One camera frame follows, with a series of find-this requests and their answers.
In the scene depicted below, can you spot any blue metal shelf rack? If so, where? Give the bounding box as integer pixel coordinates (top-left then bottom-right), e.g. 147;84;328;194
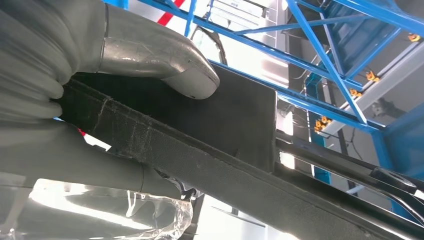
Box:
102;0;424;220

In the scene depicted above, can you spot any grey metal ceiling beam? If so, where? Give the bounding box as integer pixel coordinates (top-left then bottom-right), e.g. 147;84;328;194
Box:
314;39;424;137

